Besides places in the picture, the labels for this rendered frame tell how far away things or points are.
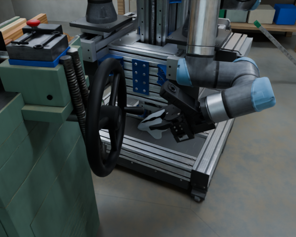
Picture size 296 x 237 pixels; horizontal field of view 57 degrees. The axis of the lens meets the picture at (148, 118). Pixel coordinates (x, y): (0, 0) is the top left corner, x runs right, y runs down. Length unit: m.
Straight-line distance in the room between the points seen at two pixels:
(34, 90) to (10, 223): 0.30
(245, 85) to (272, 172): 1.17
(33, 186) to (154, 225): 0.81
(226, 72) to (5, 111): 0.53
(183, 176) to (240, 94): 0.83
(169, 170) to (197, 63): 0.80
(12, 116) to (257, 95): 0.54
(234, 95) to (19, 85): 0.48
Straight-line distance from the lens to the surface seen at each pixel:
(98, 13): 1.36
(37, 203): 0.80
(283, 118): 2.30
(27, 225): 0.78
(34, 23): 0.68
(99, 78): 0.57
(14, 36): 0.93
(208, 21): 0.74
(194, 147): 1.52
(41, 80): 0.62
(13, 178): 0.68
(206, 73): 0.75
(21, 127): 0.67
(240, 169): 1.76
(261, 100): 0.67
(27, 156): 0.71
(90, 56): 1.29
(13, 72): 0.64
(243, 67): 0.76
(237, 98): 0.68
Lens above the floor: 1.20
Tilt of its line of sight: 36 degrees down
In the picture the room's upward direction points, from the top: straight up
